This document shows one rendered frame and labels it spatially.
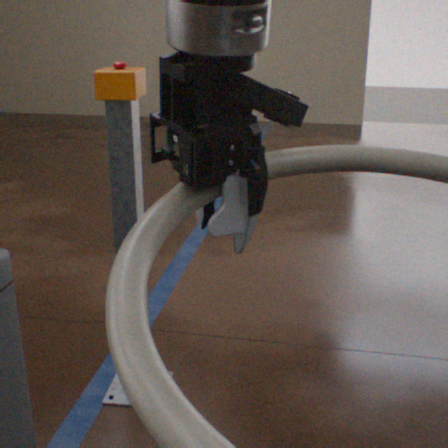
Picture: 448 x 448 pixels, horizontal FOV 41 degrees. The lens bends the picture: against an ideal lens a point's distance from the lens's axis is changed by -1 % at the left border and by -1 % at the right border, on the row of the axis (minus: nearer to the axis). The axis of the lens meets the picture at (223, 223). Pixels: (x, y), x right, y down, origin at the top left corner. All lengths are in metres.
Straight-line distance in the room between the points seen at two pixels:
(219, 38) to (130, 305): 0.23
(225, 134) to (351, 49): 6.08
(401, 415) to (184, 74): 1.73
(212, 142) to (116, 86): 1.19
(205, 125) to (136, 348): 0.23
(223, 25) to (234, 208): 0.18
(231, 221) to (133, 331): 0.22
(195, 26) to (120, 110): 1.25
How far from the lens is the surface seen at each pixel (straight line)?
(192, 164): 0.54
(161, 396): 0.37
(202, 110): 0.54
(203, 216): 0.66
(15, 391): 1.21
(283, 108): 0.60
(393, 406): 2.14
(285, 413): 2.05
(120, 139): 1.76
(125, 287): 0.44
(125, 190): 1.80
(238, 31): 0.51
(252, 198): 0.59
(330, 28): 6.60
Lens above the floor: 1.26
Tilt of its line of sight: 20 degrees down
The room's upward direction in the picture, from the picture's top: straight up
